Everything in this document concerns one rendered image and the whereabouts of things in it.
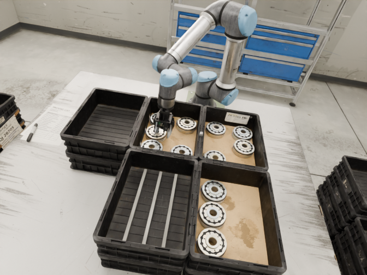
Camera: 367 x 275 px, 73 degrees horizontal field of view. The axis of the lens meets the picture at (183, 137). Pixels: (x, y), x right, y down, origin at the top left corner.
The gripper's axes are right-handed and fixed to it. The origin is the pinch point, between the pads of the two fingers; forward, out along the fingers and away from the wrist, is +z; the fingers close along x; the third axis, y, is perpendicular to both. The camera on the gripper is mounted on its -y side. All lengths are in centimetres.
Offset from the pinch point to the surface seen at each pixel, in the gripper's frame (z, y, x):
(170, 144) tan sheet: 1.8, 4.6, 5.0
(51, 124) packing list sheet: 17, -9, -65
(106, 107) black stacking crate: 3.0, -16.9, -34.5
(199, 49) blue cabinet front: 31, -191, 12
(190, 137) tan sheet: 1.4, -3.4, 14.3
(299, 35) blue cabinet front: -5, -188, 113
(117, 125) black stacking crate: 2.8, -3.1, -23.9
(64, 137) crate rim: -5.9, 20.3, -39.0
